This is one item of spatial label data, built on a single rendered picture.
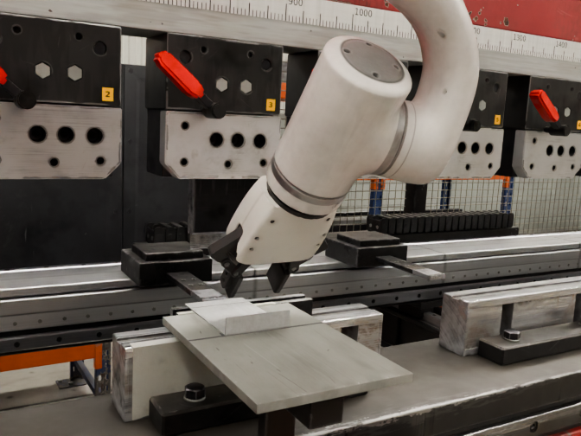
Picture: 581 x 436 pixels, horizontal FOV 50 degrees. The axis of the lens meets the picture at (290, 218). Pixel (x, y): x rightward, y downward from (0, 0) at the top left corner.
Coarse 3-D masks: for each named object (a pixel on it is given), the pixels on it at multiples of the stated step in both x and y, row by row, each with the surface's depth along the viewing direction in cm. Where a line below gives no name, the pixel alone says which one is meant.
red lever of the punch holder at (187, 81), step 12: (156, 60) 67; (168, 60) 67; (168, 72) 67; (180, 72) 67; (180, 84) 68; (192, 84) 68; (192, 96) 69; (204, 96) 70; (204, 108) 72; (216, 108) 70
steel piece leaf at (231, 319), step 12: (204, 312) 80; (216, 312) 80; (228, 312) 80; (240, 312) 80; (252, 312) 81; (264, 312) 81; (276, 312) 75; (288, 312) 76; (216, 324) 75; (228, 324) 72; (240, 324) 73; (252, 324) 74; (264, 324) 74; (276, 324) 75; (288, 324) 76; (228, 336) 72
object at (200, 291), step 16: (128, 256) 100; (144, 256) 97; (160, 256) 97; (176, 256) 99; (192, 256) 100; (128, 272) 101; (144, 272) 96; (160, 272) 97; (176, 272) 98; (192, 272) 100; (208, 272) 101; (192, 288) 89; (208, 288) 90
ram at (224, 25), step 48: (0, 0) 62; (48, 0) 64; (96, 0) 66; (336, 0) 80; (384, 0) 84; (480, 0) 92; (528, 0) 97; (576, 0) 102; (288, 48) 81; (480, 48) 94
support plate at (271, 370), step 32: (192, 320) 77; (192, 352) 69; (224, 352) 67; (256, 352) 68; (288, 352) 68; (320, 352) 69; (352, 352) 69; (256, 384) 60; (288, 384) 60; (320, 384) 60; (352, 384) 61; (384, 384) 63
